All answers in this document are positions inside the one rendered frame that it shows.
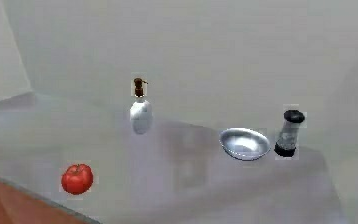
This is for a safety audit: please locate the red tomato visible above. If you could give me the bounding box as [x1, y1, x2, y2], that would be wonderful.
[60, 163, 95, 196]

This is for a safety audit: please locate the silver metal bowl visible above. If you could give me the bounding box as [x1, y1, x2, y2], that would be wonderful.
[219, 127, 272, 162]

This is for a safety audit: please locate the black and clear pepper grinder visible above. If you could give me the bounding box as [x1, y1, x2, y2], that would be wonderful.
[273, 109, 306, 158]

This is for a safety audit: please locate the white soap dispenser bottle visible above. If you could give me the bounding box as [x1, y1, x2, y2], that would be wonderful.
[129, 77, 154, 136]

